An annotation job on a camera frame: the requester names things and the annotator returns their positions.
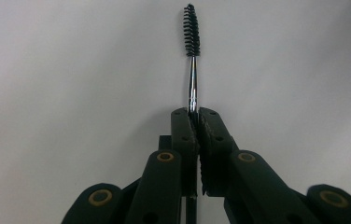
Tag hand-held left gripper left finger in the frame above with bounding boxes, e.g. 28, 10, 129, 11
159, 106, 201, 198

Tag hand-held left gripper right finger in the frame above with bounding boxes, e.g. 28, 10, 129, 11
195, 106, 240, 198

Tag black spoolie brush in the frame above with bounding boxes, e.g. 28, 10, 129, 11
182, 3, 202, 224

